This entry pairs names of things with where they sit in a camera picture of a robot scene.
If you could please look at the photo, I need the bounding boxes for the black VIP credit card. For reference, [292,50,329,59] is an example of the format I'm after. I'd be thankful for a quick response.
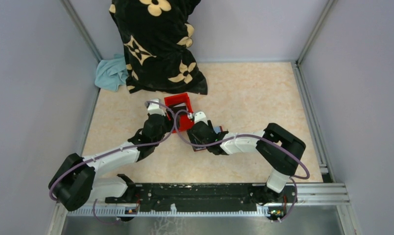
[168,102,188,114]

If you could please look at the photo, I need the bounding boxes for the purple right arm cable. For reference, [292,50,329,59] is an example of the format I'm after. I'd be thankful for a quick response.
[173,109,311,222]

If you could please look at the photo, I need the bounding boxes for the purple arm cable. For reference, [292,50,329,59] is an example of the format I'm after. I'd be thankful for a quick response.
[173,109,311,222]
[49,100,178,226]

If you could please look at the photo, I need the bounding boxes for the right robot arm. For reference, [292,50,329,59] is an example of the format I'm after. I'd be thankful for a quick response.
[187,121,310,202]

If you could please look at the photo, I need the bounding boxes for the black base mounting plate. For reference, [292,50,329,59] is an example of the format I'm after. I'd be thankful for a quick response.
[105,183,295,205]

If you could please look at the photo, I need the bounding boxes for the light blue cloth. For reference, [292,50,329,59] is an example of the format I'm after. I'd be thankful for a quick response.
[94,54,128,92]

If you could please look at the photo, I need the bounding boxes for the red leather card holder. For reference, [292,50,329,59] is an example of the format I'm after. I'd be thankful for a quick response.
[189,126,223,152]

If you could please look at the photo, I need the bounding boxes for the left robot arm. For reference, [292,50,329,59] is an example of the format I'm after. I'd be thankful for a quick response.
[48,114,173,212]

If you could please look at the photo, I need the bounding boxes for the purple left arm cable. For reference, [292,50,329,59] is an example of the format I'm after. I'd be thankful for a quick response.
[49,100,178,226]

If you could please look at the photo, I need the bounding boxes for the red plastic bin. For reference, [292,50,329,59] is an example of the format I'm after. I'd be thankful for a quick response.
[164,93,194,132]

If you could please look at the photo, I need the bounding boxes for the aluminium frame rail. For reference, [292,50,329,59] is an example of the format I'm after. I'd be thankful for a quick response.
[67,183,350,217]

